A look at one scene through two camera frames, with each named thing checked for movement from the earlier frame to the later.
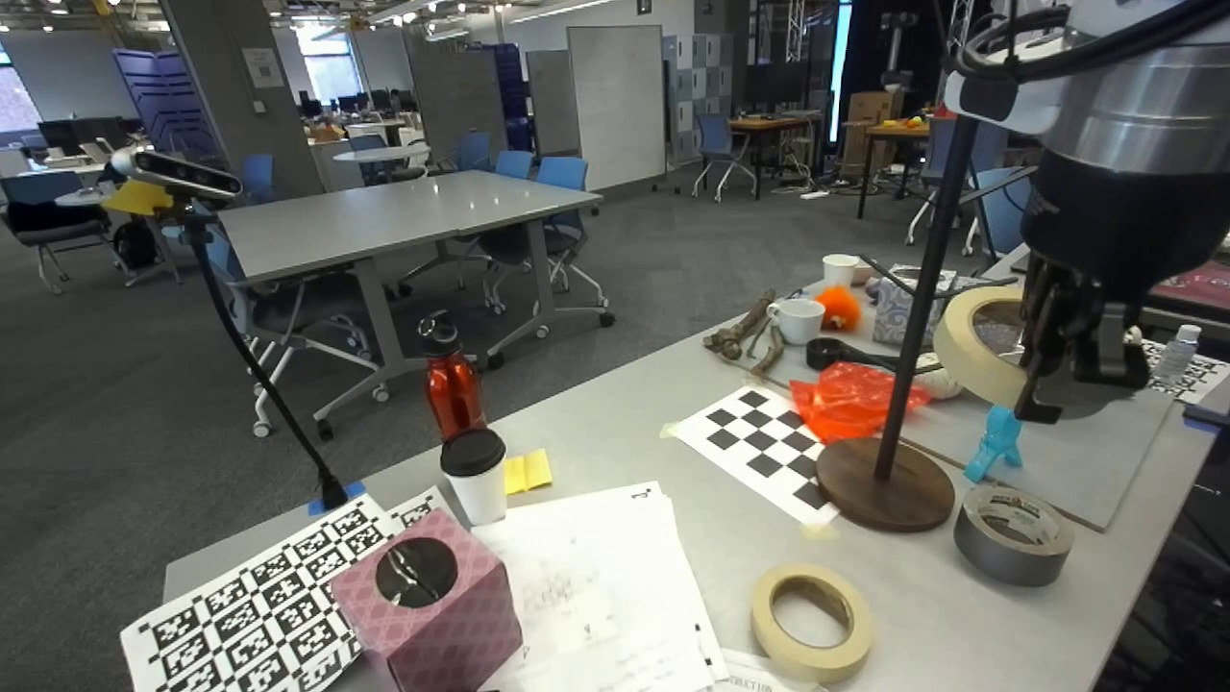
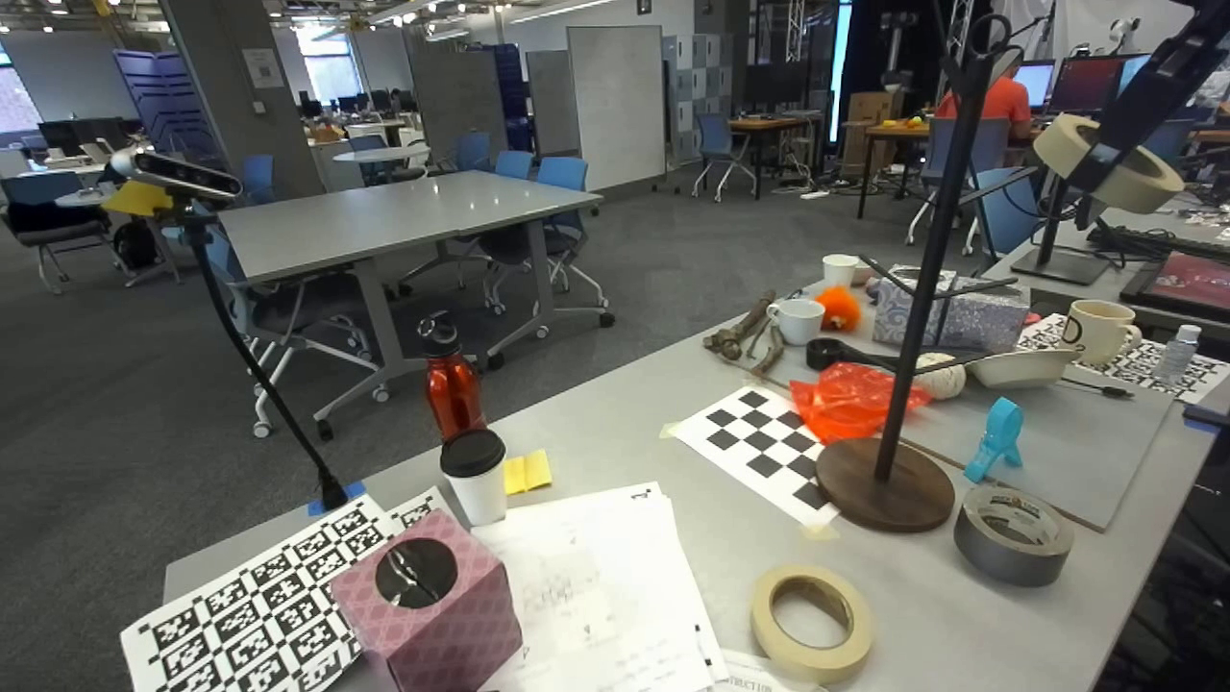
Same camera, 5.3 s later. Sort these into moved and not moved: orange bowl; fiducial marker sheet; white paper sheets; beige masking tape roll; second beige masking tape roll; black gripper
Moved: beige masking tape roll; black gripper
Not moved: white paper sheets; second beige masking tape roll; orange bowl; fiducial marker sheet
